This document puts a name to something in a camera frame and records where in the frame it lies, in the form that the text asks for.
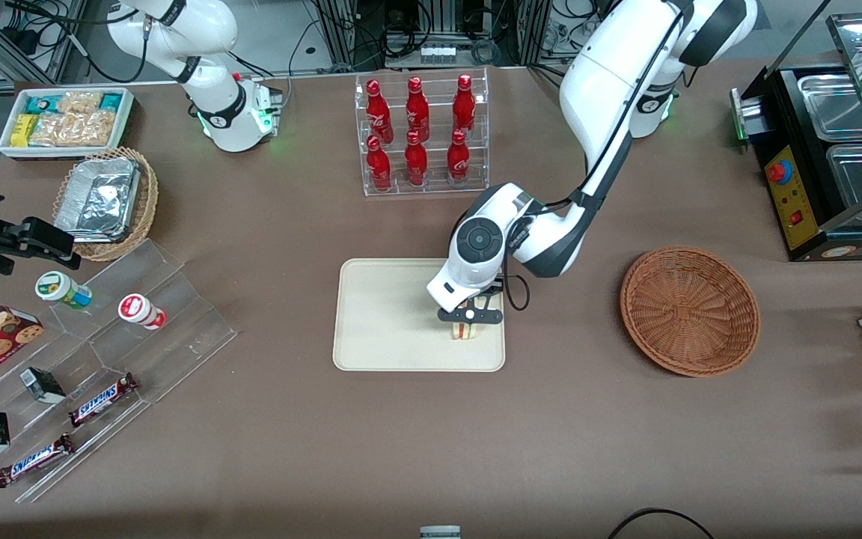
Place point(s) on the triangular sandwich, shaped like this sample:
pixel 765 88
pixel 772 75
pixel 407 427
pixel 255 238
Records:
pixel 468 332

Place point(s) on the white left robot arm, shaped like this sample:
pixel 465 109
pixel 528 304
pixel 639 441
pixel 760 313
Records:
pixel 610 67

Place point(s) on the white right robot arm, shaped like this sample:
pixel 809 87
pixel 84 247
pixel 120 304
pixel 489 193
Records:
pixel 229 112

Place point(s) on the beige plastic tray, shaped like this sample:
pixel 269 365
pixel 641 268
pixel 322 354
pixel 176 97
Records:
pixel 386 314

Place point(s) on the light wicker basket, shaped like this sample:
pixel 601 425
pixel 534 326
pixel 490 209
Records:
pixel 143 217

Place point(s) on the brown wicker basket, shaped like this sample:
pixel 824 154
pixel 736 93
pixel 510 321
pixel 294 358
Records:
pixel 689 311

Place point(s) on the green lidded yogurt cup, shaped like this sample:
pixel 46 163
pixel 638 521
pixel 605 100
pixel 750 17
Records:
pixel 60 289

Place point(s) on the aluminium foil container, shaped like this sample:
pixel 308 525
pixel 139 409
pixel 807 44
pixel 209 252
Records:
pixel 98 209
pixel 113 165

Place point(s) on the white snack bin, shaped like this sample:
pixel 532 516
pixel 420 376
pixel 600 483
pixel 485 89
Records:
pixel 6 146

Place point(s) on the yellow snack packet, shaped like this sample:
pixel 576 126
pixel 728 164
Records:
pixel 23 130

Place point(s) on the large clear cracker pack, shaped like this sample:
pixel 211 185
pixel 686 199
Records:
pixel 72 130

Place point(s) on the red lidded yogurt cup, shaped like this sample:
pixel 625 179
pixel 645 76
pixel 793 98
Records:
pixel 141 310

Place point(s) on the red cola bottle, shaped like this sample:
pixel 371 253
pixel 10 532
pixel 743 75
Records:
pixel 378 168
pixel 417 112
pixel 416 165
pixel 464 108
pixel 458 161
pixel 379 116

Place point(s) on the teal snack packet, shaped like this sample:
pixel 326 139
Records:
pixel 43 103
pixel 111 102

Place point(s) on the small clear cracker pack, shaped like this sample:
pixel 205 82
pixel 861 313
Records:
pixel 79 103

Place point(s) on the clear acrylic bottle rack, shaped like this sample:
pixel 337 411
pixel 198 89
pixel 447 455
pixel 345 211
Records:
pixel 421 161

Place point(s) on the snickers chocolate bar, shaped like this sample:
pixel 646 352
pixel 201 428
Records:
pixel 102 399
pixel 34 461

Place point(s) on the clear acrylic tiered display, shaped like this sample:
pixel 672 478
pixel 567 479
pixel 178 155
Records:
pixel 176 329

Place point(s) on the small white grey object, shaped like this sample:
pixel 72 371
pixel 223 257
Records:
pixel 440 532

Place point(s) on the white power strip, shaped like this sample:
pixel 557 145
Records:
pixel 437 54

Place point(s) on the black hot food display case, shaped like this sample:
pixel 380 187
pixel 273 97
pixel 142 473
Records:
pixel 798 217

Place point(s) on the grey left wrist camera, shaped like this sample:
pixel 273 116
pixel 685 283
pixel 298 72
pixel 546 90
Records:
pixel 487 316

